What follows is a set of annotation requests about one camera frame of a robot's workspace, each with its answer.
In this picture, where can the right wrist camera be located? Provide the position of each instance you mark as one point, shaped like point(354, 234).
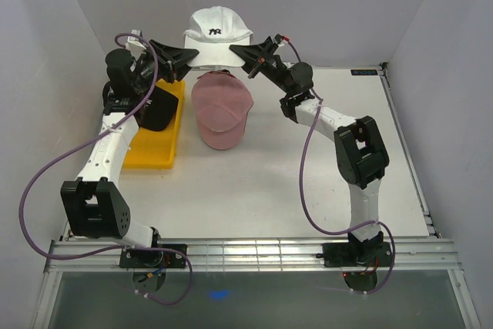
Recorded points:
point(279, 41)

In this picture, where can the yellow plastic bin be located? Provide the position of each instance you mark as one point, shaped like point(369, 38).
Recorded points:
point(156, 150)

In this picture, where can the black corner label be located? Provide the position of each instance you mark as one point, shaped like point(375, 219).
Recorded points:
point(364, 72)

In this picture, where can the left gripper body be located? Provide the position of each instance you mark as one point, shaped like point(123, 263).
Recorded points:
point(146, 73)

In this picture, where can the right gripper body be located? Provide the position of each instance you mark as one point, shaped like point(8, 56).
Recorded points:
point(270, 68)

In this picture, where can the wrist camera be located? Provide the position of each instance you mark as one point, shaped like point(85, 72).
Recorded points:
point(133, 44)
point(279, 41)

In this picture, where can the pink cap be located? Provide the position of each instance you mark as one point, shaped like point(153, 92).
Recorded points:
point(221, 103)

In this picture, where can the paper label strip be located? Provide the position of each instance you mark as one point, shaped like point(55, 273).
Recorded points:
point(285, 66)

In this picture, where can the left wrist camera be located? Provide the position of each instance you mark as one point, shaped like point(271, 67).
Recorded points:
point(133, 44)

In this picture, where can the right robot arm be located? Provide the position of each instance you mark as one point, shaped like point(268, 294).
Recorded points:
point(361, 155)

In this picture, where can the aluminium front rail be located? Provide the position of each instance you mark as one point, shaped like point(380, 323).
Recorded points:
point(275, 255)

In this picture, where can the black cap white NY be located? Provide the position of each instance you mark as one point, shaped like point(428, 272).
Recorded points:
point(158, 111)

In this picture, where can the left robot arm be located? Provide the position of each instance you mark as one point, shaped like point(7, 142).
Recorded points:
point(93, 204)

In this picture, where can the white cap black brim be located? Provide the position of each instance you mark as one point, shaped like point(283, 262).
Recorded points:
point(211, 32)

